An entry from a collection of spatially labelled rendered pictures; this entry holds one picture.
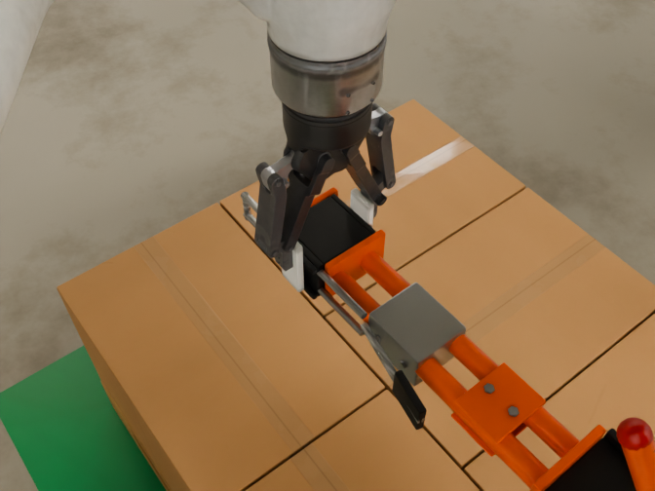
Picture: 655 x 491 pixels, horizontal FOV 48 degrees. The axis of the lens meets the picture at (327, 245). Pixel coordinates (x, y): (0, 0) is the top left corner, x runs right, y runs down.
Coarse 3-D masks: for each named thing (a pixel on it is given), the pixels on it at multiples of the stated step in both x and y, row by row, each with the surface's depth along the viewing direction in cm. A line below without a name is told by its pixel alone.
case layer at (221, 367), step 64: (448, 128) 185; (256, 192) 171; (384, 192) 171; (448, 192) 171; (512, 192) 171; (128, 256) 159; (192, 256) 159; (256, 256) 159; (384, 256) 159; (448, 256) 159; (512, 256) 159; (576, 256) 159; (128, 320) 148; (192, 320) 148; (256, 320) 148; (320, 320) 148; (512, 320) 148; (576, 320) 148; (640, 320) 148; (128, 384) 139; (192, 384) 139; (256, 384) 139; (320, 384) 139; (384, 384) 140; (576, 384) 139; (640, 384) 139; (192, 448) 131; (256, 448) 131; (320, 448) 131; (384, 448) 131; (448, 448) 131
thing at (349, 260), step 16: (336, 192) 78; (320, 208) 76; (336, 208) 76; (304, 224) 75; (320, 224) 75; (336, 224) 75; (352, 224) 75; (304, 240) 74; (320, 240) 74; (336, 240) 74; (352, 240) 74; (368, 240) 74; (384, 240) 75; (320, 256) 72; (336, 256) 72; (352, 256) 73; (336, 272) 73; (352, 272) 75
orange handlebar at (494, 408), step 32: (352, 288) 72; (384, 288) 73; (480, 352) 67; (448, 384) 65; (480, 384) 64; (512, 384) 64; (480, 416) 62; (512, 416) 62; (544, 416) 63; (512, 448) 61
